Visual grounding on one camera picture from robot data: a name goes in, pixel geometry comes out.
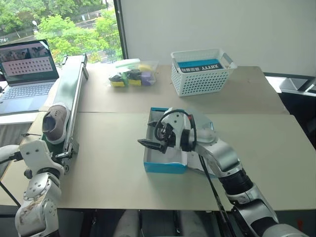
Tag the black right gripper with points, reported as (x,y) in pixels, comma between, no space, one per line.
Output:
(168,135)

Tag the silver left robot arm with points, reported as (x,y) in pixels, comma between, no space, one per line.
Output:
(34,212)

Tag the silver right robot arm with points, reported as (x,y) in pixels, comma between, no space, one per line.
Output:
(222,155)

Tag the blue cardboard shoebox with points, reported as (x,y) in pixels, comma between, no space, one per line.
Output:
(163,168)

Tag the yellow black sponge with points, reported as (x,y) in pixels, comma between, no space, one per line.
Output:
(117,84)
(135,82)

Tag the purple sponge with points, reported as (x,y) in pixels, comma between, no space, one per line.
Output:
(147,78)

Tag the clear plastic bag of sponges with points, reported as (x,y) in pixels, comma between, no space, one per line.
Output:
(148,65)

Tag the white perforated plastic basket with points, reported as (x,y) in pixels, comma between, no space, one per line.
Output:
(197,81)

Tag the blue printed carton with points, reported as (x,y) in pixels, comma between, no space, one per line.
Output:
(200,65)

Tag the grey rounded shape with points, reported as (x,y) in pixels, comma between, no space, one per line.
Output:
(128,223)

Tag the grey sneaker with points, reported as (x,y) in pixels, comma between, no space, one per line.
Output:
(56,118)

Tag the green belt conveyor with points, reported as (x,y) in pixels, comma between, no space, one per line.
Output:
(71,74)

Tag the silver laptop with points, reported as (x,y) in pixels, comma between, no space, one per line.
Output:
(24,93)

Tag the white side table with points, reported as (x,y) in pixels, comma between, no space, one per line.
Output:
(14,119)

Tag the black furniture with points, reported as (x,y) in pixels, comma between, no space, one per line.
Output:
(296,103)

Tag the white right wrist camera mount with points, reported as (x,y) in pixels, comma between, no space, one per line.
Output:
(176,121)

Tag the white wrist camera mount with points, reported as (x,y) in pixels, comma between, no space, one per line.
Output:
(34,154)
(176,121)

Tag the black window frame post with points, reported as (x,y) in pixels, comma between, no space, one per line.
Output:
(121,29)

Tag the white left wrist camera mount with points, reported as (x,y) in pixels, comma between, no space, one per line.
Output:
(34,154)

